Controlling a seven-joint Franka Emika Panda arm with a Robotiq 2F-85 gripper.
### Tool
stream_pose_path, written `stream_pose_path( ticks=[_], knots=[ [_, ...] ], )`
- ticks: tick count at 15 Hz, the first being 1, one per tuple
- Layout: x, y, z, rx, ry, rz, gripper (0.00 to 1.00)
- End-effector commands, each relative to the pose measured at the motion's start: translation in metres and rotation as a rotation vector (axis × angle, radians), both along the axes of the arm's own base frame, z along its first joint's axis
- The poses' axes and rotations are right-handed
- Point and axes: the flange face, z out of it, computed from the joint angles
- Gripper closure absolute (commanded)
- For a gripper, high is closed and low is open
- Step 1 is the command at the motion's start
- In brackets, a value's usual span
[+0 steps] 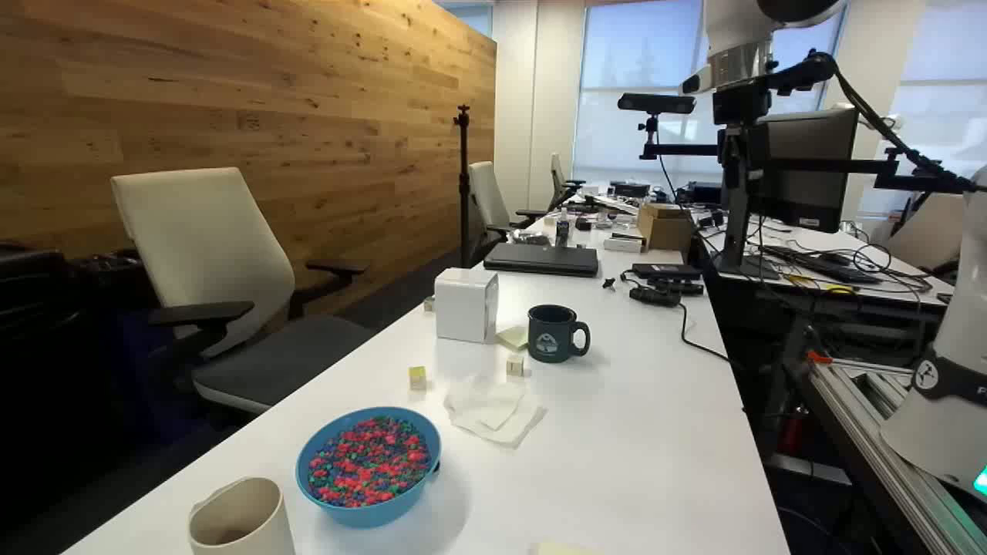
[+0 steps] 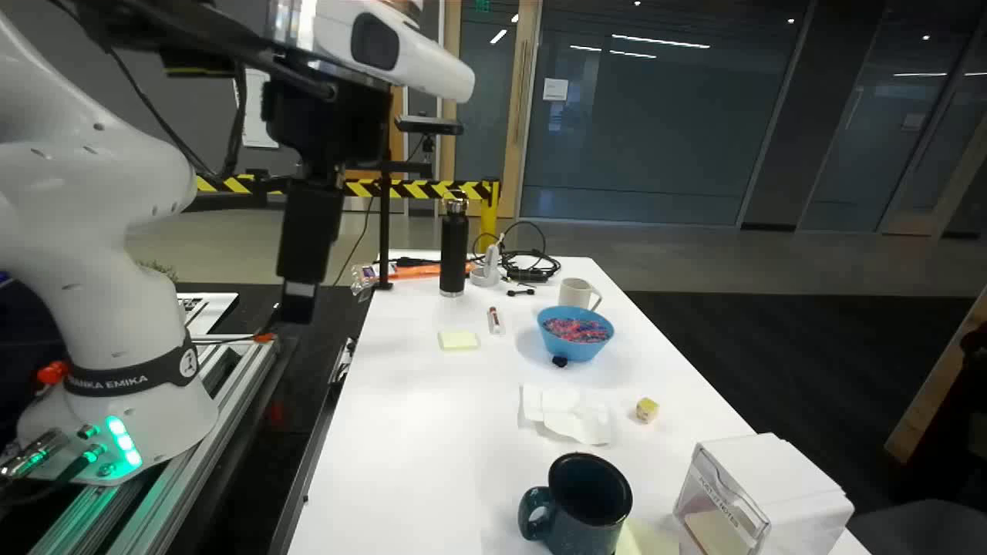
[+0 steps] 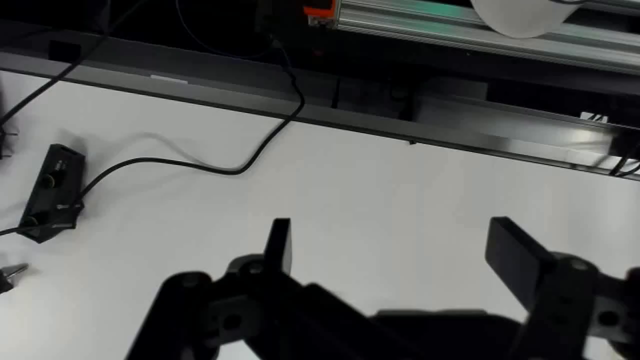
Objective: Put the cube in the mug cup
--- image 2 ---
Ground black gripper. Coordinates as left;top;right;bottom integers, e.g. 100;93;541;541
263;81;393;324

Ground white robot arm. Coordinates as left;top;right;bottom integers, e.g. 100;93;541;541
0;0;475;486

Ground white cup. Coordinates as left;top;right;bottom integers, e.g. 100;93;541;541
559;278;602;312

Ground small wooden cube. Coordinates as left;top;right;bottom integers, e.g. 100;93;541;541
633;398;659;422

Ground dark blue mug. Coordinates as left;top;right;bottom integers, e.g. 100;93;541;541
518;454;633;555

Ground yellow black hazard barrier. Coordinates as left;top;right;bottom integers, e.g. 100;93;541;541
192;169;504;245

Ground black water bottle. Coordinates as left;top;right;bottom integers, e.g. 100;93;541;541
441;198;470;294

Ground black headphones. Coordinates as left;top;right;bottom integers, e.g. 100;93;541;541
501;222;560;283

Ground yellow sticky note pad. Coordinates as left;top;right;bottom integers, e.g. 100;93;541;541
439;329;482;352

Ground small marker pen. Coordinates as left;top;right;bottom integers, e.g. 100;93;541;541
488;305;504;334

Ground blue bowl of candies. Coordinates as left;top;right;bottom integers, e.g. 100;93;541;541
536;305;614;368

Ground white crumpled napkin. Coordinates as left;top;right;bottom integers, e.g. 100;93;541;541
518;385;614;447

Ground white tissue box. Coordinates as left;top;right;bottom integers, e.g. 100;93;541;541
673;431;855;555

